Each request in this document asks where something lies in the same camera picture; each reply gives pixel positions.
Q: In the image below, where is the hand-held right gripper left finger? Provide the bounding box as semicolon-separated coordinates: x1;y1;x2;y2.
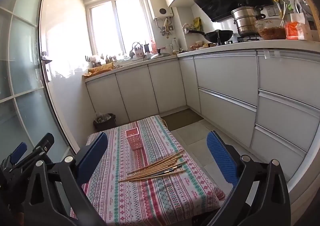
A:
23;131;108;226

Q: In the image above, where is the gas stove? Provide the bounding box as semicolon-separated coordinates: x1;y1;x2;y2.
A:
236;36;262;42

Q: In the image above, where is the brown floor mat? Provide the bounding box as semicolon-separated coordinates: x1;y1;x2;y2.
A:
161;108;204;131

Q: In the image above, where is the steel steamer pot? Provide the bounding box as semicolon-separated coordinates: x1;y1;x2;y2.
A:
231;3;265;38

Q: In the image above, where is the white water heater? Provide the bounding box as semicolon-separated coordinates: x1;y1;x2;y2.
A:
146;0;173;20

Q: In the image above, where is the frosted glass sliding door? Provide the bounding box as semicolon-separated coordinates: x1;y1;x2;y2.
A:
0;0;75;164

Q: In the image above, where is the black trash bin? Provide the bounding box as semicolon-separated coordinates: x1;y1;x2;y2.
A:
93;113;117;133

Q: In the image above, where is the patterned striped tablecloth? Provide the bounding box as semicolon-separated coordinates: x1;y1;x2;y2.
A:
70;115;227;226

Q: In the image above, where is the pink perforated utensil holder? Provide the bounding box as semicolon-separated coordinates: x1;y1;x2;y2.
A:
125;128;143;151

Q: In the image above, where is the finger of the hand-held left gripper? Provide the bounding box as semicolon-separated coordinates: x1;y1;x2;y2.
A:
9;142;27;165
15;133;55;170

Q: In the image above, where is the pile of wooden chopsticks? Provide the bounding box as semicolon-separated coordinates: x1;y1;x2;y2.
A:
117;150;188;183

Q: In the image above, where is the white base cabinet with drawers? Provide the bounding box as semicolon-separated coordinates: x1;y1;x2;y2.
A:
179;48;320;184

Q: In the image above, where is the black chopstick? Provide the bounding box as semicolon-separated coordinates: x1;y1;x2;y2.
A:
147;165;182;178

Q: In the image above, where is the yellow cloth on counter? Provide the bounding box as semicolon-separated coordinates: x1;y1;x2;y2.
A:
84;62;118;76

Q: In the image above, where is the metal door handle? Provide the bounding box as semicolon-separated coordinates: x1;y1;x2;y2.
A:
40;51;52;83

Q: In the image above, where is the black wok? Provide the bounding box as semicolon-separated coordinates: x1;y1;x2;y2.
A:
187;30;234;43

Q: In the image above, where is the steel pot lid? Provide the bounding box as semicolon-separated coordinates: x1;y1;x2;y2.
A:
150;52;172;59

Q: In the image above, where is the orange food packet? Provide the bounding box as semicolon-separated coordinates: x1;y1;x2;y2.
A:
285;21;313;41

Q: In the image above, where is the basket with handle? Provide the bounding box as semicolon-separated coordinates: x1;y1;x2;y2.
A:
132;42;144;59

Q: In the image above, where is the white framed window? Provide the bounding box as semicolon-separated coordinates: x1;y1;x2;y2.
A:
86;0;154;56

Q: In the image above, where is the glass bowl with food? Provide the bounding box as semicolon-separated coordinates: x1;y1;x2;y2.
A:
254;18;287;40

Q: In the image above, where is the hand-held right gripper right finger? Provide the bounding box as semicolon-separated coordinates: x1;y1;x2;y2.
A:
200;130;292;226

